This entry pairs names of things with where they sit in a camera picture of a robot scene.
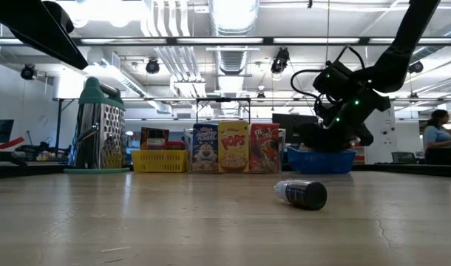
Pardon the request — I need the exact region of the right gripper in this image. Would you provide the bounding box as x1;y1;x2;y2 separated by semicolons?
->
294;121;374;153

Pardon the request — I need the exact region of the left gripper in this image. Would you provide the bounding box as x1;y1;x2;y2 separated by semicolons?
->
0;0;89;70

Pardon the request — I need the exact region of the red Froot Loops cereal box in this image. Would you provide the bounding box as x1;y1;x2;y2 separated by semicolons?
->
248;123;281;174

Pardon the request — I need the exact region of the dark dropper bottle white cap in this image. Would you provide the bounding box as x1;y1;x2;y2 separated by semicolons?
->
272;179;328;211

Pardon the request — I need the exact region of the yellow Corn Pops cereal box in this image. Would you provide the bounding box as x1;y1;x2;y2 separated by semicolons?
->
217;120;251;174

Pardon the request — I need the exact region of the blue Frosted Flakes cereal box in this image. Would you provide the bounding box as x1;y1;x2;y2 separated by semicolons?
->
191;123;220;173

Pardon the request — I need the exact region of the spice jar black lid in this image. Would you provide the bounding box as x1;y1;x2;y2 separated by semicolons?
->
146;128;166;151

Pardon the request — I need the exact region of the blue plastic basket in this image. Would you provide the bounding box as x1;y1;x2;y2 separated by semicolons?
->
286;146;357;174

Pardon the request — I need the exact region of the black background monitor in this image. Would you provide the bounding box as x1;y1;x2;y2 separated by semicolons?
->
271;113;319;145

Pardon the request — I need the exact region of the black ceiling beam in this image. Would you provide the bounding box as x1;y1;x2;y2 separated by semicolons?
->
0;35;451;47

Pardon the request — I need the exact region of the dark background screen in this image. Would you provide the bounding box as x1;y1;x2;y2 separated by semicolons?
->
0;118;15;146

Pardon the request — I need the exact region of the person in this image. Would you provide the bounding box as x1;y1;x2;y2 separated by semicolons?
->
423;109;451;166

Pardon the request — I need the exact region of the yellow plastic basket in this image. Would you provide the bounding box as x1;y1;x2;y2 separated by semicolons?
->
130;149;189;174

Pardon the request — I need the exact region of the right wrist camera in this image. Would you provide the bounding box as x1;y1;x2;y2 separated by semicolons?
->
314;100;333;122

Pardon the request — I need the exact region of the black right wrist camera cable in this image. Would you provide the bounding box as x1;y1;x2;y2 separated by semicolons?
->
290;44;367;101

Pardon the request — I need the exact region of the black background workstation frame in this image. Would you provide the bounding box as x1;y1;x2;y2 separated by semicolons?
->
52;96;253;156

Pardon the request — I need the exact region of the metal box grater green handle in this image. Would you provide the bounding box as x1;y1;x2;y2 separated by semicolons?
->
64;76;131;174

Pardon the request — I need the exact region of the silver air duct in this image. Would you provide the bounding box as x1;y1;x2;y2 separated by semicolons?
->
207;0;260;75

